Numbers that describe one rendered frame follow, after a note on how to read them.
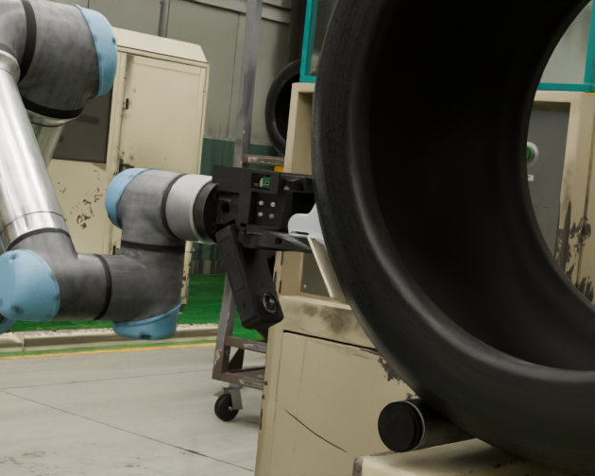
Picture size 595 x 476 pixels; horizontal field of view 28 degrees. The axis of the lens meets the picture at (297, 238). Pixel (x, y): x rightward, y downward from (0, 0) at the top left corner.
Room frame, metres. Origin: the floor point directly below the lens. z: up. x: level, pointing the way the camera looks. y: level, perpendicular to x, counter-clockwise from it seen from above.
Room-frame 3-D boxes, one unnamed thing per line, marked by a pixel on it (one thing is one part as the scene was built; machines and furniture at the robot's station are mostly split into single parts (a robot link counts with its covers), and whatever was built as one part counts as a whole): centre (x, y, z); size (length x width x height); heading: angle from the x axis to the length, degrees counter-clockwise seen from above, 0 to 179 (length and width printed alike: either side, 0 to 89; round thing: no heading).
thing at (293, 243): (1.21, 0.01, 1.04); 0.09 x 0.05 x 0.02; 50
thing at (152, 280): (1.35, 0.18, 0.96); 0.11 x 0.08 x 0.11; 131
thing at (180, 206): (1.32, 0.10, 1.06); 0.08 x 0.05 x 0.08; 140
